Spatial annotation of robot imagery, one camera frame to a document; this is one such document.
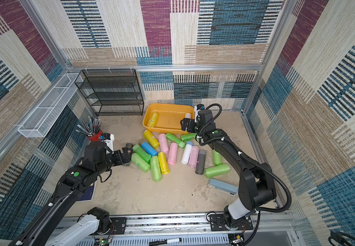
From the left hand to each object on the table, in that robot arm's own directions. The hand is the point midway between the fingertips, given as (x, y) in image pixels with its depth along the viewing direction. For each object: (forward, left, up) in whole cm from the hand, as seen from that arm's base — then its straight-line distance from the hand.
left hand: (126, 151), depth 75 cm
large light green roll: (+3, -3, -17) cm, 18 cm away
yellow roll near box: (+20, -7, -18) cm, 28 cm away
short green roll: (+21, -22, -19) cm, 35 cm away
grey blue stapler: (-12, -48, -18) cm, 52 cm away
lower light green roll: (0, -12, -19) cm, 22 cm away
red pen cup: (+18, +26, -12) cm, 33 cm away
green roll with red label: (+21, -32, -18) cm, 42 cm away
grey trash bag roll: (+4, -38, -19) cm, 43 cm away
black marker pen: (-34, -19, -21) cm, 44 cm away
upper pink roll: (+17, -15, -18) cm, 29 cm away
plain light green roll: (+5, -48, -18) cm, 51 cm away
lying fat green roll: (-2, -47, -19) cm, 50 cm away
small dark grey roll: (-4, -3, +4) cm, 7 cm away
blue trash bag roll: (+13, -7, -20) cm, 25 cm away
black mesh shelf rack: (+50, +21, -3) cm, 54 cm away
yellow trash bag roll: (+36, -7, -17) cm, 40 cm away
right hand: (+17, -32, -1) cm, 36 cm away
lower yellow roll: (+3, -16, -19) cm, 25 cm away
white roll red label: (+41, -33, -18) cm, 56 cm away
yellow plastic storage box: (+42, -16, -21) cm, 50 cm away
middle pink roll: (+6, -21, -18) cm, 28 cm away
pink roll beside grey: (+7, -34, -19) cm, 40 cm away
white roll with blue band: (+10, -30, -20) cm, 38 cm away
